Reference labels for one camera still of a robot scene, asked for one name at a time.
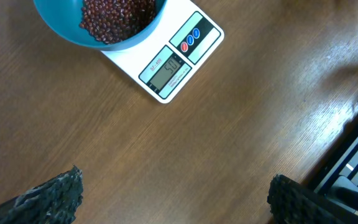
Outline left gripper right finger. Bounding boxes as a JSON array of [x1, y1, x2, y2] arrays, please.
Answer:
[[267, 175, 358, 224]]

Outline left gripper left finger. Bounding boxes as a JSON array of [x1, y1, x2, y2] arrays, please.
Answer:
[[0, 166, 83, 224]]

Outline white digital kitchen scale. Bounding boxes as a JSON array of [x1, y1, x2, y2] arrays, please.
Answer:
[[103, 1, 224, 103]]

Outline teal plastic bowl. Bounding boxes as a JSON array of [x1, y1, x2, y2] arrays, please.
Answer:
[[34, 0, 167, 51]]

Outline beans in teal bowl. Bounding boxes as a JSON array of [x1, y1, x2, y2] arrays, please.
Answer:
[[79, 0, 157, 45]]

